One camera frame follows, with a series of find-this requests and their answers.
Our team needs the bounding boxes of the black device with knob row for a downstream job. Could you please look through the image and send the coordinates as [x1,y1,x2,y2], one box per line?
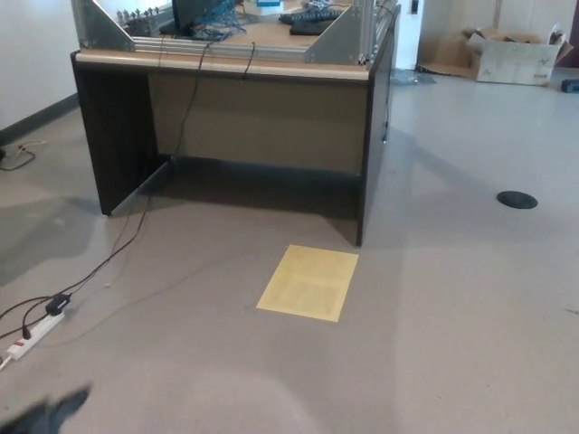
[116,6,176,36]

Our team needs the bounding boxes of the flattened cardboard sheet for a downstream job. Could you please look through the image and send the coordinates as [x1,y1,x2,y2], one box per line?
[418,29,483,79]

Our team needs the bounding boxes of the white power strip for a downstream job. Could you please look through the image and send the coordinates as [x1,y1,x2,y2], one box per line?
[0,312,65,370]

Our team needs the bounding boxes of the yellow paper sheet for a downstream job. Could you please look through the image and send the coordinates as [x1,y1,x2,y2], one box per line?
[255,244,360,323]

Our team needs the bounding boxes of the black power adapter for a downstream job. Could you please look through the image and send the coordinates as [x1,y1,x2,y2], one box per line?
[44,292,73,316]

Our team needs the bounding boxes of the clear plastic sheet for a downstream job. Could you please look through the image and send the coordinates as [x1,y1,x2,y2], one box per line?
[391,70,438,86]

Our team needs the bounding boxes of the black computer monitor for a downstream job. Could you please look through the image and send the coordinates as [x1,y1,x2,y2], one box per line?
[173,0,227,35]

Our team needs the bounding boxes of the dark brown desk beige top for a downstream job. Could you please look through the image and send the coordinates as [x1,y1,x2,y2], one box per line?
[70,2,403,248]

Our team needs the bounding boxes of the black computer keyboard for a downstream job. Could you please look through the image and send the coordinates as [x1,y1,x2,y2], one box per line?
[289,19,338,36]
[279,5,349,24]

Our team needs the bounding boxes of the black plug with cable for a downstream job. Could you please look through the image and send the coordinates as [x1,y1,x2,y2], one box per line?
[0,300,49,343]

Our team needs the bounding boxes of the aluminium extrusion frame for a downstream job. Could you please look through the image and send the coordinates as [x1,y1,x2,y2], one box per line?
[71,0,402,64]

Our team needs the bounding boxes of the tangled blue cables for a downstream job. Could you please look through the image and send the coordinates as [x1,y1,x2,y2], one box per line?
[194,0,248,41]

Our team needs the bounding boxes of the black cable on desk side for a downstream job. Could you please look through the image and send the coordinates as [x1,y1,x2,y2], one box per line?
[376,2,393,144]

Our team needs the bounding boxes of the long black power cable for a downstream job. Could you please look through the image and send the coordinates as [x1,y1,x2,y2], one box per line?
[58,41,214,299]

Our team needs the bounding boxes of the open cardboard box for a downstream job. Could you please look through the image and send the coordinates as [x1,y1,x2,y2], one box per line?
[465,25,574,86]

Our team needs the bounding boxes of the round black floor cover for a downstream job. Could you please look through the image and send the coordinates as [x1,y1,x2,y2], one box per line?
[496,190,538,210]

